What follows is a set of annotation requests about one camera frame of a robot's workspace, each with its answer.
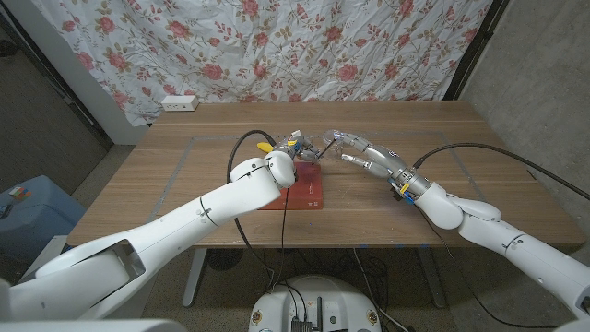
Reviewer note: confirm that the red hardcover book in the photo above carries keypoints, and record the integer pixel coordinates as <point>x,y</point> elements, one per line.
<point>309,191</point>

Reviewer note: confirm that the rubik's cube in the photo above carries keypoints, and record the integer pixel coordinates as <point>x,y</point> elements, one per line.
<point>20,193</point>

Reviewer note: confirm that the white robot torso base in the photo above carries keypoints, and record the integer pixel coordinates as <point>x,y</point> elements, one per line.
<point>318,304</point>

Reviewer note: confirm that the floral backdrop cloth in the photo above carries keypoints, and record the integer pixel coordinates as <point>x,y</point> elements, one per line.
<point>258,46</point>

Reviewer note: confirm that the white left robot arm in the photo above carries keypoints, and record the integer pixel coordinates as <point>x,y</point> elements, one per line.
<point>161,235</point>

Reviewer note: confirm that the small black device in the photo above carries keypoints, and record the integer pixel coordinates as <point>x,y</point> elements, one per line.
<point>4,211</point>

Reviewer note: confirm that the blue storage box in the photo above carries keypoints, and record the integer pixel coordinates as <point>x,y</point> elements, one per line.
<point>41,216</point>

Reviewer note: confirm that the grey table leg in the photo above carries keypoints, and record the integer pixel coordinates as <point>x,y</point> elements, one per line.
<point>431,276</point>
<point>193,281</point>

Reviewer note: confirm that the white power strip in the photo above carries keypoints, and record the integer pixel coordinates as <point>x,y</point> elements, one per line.
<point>180,103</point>

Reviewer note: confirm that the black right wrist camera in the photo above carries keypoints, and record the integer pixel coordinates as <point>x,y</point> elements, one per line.
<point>398,193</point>

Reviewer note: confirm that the black mechanical pencil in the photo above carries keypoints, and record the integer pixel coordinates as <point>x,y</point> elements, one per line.
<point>325,152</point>

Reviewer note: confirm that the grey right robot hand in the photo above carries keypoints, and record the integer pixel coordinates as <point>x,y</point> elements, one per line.
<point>387,159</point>

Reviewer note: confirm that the white robot chest shell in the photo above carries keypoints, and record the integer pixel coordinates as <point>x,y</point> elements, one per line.
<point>92,326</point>

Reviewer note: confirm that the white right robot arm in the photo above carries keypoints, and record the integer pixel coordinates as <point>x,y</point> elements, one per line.
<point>507,235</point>

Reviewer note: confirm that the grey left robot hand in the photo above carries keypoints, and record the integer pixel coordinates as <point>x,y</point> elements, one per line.
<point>304,147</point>

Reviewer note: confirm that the black backdrop stand pole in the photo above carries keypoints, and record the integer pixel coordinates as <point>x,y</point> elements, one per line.
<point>475,46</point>

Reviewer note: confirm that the black round disc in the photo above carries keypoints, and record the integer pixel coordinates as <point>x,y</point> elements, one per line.
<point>224,259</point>

